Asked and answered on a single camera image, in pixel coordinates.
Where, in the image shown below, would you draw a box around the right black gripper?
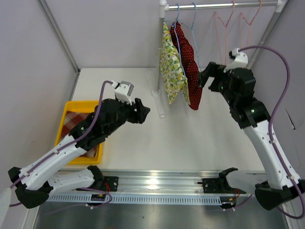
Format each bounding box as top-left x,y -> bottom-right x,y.
197,62 -> 238,107

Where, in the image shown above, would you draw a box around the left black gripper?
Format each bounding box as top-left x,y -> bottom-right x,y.
105,96 -> 150,136

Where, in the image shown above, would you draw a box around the lemon print skirt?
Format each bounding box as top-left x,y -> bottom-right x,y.
160,23 -> 190,104

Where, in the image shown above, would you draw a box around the red polka dot skirt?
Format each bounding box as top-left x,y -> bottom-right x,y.
170,21 -> 203,110

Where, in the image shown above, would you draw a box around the blue wire hanger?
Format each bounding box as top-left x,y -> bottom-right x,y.
178,2 -> 202,72
171,3 -> 189,79

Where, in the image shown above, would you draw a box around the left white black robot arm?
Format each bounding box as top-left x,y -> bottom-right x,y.
8,98 -> 151,209

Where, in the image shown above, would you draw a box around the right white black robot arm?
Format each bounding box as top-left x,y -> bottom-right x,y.
198,62 -> 305,210

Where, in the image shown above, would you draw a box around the yellow plastic tray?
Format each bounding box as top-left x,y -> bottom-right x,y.
54,101 -> 102,165

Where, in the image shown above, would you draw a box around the red plaid cloth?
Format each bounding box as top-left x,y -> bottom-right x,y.
60,111 -> 98,158

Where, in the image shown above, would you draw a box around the clothes rack metal white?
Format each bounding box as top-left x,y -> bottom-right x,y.
152,0 -> 289,118

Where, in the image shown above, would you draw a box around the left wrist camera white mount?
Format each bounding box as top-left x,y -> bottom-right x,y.
112,81 -> 134,105

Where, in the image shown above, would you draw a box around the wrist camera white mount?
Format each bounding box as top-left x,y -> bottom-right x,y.
224,48 -> 248,73
112,81 -> 134,105

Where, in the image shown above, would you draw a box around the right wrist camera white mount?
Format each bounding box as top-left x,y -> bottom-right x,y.
224,48 -> 248,73

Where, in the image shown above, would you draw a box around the pink wire hanger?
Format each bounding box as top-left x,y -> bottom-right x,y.
239,0 -> 263,47
213,0 -> 235,64

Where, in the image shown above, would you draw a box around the aluminium mounting rail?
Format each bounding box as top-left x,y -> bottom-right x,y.
47,169 -> 270,194

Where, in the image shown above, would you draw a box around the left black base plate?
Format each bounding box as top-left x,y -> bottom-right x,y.
89,176 -> 119,192

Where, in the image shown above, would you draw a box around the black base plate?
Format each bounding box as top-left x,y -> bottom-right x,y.
89,176 -> 119,192
202,178 -> 231,194

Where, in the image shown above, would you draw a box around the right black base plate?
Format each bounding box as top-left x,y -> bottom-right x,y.
202,178 -> 231,194

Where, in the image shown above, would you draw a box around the white slotted cable duct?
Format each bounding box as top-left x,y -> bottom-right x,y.
47,193 -> 222,206

